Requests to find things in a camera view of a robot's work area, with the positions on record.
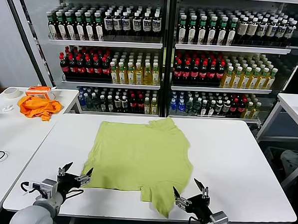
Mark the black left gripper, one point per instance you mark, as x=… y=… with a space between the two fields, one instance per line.
x=69 y=183

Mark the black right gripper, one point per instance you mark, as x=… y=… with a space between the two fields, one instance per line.
x=200 y=206

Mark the light green t-shirt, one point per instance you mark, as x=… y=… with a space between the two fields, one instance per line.
x=141 y=154

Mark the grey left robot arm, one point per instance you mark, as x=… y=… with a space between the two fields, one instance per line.
x=33 y=213

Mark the small blue water bottle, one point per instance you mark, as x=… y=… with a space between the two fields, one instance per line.
x=181 y=107
x=81 y=102
x=173 y=107

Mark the small green-tinted water bottle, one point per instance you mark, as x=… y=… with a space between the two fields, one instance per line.
x=96 y=103
x=197 y=108
x=89 y=103
x=189 y=107

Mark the crumpled orange cloth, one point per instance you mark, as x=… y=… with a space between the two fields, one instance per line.
x=36 y=107

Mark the small dark drink bottle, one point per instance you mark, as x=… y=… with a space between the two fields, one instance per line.
x=103 y=104
x=211 y=109
x=226 y=109
x=204 y=109
x=117 y=105
x=219 y=109
x=124 y=105
x=110 y=105

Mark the white side table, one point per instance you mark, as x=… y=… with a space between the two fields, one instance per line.
x=67 y=97
x=292 y=102

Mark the black plastic crate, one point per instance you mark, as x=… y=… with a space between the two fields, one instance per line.
x=271 y=154

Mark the clear box with orange lid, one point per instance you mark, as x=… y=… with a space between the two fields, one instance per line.
x=37 y=91

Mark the small red-cap cola bottle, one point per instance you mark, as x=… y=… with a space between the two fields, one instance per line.
x=234 y=109
x=140 y=105
x=242 y=109
x=133 y=104

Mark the small white crumpled plastic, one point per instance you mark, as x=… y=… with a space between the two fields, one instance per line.
x=8 y=107

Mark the small yellow juice bottle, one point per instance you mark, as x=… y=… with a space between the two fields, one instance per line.
x=257 y=112
x=249 y=111
x=147 y=106
x=154 y=106

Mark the masking tape roll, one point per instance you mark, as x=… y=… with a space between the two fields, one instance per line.
x=13 y=96

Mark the white plastic bag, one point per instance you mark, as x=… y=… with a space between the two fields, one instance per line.
x=290 y=159

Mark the left beverage shelf rack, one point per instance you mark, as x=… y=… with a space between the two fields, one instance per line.
x=105 y=43

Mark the beverage shelf rack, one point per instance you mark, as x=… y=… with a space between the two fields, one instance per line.
x=105 y=43
x=229 y=48

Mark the green-cap dark tea bottle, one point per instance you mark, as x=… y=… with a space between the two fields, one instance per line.
x=182 y=31
x=212 y=32
x=192 y=31
x=53 y=28
x=98 y=30
x=79 y=29
x=232 y=33
x=61 y=28
x=69 y=28
x=88 y=29
x=202 y=32
x=222 y=33

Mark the right beverage shelf rack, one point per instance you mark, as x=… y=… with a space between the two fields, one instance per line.
x=229 y=48

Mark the navy-label dark drink bottle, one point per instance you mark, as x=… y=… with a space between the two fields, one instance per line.
x=147 y=24
x=136 y=24
x=262 y=30
x=108 y=23
x=126 y=24
x=291 y=33
x=156 y=25
x=272 y=30
x=282 y=31
x=117 y=23

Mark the beige-label dark drink bottle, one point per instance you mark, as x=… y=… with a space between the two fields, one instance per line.
x=253 y=29
x=243 y=29

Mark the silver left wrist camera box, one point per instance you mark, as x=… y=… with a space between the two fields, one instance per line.
x=48 y=187

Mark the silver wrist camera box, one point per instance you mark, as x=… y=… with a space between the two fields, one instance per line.
x=219 y=219
x=48 y=187

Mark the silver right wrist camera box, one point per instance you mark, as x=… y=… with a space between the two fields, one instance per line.
x=219 y=219

